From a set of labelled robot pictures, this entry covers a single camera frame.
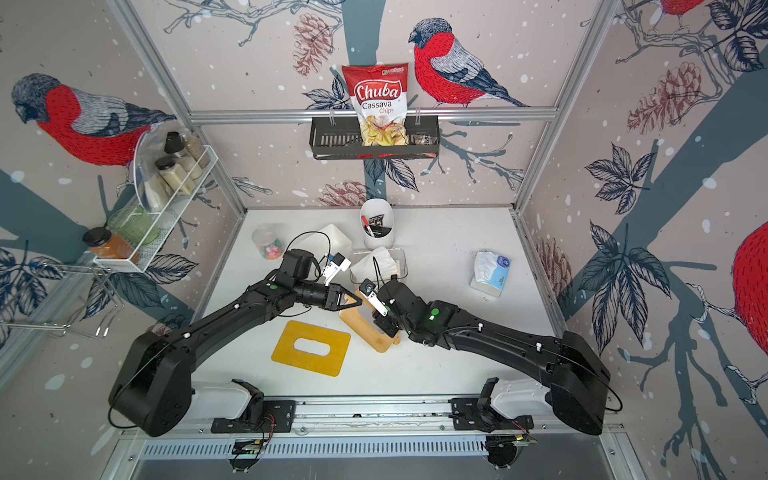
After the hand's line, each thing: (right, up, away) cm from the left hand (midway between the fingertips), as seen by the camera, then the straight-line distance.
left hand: (362, 298), depth 76 cm
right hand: (+4, -2, +3) cm, 6 cm away
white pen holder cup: (+2, +21, +31) cm, 37 cm away
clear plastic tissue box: (+10, +10, +19) cm, 24 cm away
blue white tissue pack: (+40, +4, +19) cm, 44 cm away
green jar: (-57, +20, -3) cm, 60 cm away
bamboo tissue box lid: (-1, -6, 0) cm, 6 cm away
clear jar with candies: (-35, +14, +26) cm, 46 cm away
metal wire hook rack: (-57, +8, -11) cm, 58 cm away
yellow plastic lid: (-9, -20, +6) cm, 23 cm away
